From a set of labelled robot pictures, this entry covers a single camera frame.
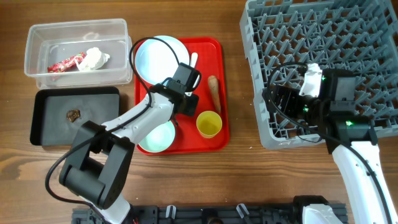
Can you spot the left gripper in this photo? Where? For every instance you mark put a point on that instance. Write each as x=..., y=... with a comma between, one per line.
x=193, y=100

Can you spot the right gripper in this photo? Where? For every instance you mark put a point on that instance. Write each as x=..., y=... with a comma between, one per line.
x=290, y=95

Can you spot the carrot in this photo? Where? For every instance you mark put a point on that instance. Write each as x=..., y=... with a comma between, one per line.
x=214, y=90

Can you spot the yellow cup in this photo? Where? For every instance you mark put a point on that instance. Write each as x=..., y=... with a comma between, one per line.
x=209, y=124

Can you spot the mint green bowl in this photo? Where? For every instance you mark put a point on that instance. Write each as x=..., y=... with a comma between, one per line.
x=159, y=139

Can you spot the white tissue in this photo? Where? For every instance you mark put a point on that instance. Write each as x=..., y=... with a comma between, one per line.
x=93, y=60

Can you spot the brown food scrap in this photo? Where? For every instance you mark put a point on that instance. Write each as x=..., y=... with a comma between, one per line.
x=73, y=115

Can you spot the red snack wrapper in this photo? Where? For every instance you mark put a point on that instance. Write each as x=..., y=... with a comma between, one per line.
x=66, y=64

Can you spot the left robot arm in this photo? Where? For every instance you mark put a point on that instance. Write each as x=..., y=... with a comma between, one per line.
x=96, y=166

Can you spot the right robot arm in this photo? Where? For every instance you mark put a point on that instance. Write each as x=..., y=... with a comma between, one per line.
x=324, y=105

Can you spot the grey dishwasher rack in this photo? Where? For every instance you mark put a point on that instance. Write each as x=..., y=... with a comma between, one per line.
x=360, y=36

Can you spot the white plastic spoon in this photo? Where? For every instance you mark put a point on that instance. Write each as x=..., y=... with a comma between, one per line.
x=193, y=61

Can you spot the light blue plate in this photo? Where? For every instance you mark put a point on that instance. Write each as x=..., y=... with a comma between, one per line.
x=155, y=62

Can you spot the red serving tray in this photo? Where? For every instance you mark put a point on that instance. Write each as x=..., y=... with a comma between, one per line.
x=187, y=137

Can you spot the clear plastic bin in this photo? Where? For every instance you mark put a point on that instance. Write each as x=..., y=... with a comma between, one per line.
x=48, y=44

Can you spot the black tray bin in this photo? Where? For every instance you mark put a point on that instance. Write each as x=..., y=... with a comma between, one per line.
x=50, y=126

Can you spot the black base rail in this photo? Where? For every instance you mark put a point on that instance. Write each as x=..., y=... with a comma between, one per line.
x=282, y=213

